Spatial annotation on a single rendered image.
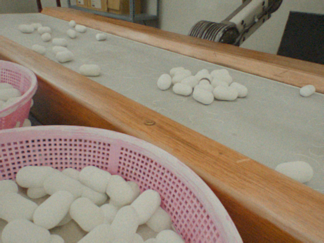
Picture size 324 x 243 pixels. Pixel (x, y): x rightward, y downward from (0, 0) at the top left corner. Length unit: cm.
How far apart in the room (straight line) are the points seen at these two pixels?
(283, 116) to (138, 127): 22
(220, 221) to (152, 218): 6
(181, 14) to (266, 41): 95
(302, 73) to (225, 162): 35
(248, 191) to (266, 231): 3
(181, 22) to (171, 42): 222
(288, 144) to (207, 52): 35
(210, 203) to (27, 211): 13
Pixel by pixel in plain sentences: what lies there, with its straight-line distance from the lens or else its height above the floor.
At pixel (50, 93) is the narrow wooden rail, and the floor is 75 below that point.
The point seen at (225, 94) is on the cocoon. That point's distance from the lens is 39.
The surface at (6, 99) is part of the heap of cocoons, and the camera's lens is 42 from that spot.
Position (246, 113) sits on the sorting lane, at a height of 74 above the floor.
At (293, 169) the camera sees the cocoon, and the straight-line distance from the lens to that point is 25.
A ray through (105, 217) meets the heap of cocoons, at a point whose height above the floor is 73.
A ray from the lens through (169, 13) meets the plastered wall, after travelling 300.
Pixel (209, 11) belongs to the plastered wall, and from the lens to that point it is 272.
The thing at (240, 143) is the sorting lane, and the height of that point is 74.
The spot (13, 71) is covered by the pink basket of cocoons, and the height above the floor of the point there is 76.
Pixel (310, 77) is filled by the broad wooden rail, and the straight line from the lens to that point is 53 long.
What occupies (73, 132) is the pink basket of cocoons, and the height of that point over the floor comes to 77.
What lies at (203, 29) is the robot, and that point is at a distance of 83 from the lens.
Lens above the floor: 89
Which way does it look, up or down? 29 degrees down
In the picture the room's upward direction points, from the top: 4 degrees clockwise
